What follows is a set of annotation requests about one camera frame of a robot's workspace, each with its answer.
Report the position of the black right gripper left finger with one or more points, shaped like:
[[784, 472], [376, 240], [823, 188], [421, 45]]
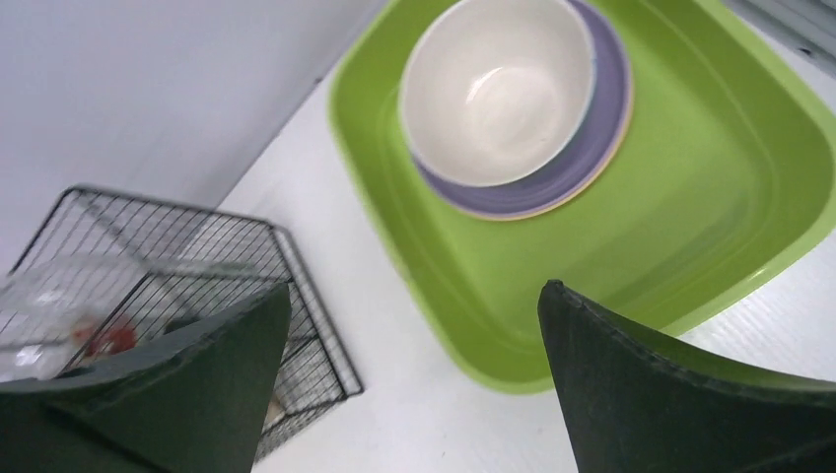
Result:
[[193, 400]]

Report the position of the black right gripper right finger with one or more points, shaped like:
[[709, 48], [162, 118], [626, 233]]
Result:
[[637, 400]]

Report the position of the clear bottle gold pump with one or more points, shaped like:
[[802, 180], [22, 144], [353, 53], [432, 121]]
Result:
[[40, 305]]

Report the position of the purple plastic plate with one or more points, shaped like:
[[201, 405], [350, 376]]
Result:
[[511, 108]]

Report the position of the white ceramic bowl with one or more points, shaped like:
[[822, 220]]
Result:
[[495, 90]]

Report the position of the soy sauce bottle red label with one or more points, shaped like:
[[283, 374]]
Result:
[[97, 338]]

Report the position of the green plastic tub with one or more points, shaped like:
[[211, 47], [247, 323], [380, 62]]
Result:
[[726, 177]]

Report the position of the black wire basket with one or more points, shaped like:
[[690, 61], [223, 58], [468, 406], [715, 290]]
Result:
[[144, 335]]

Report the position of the aluminium frame rail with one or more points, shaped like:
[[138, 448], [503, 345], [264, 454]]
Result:
[[807, 27]]

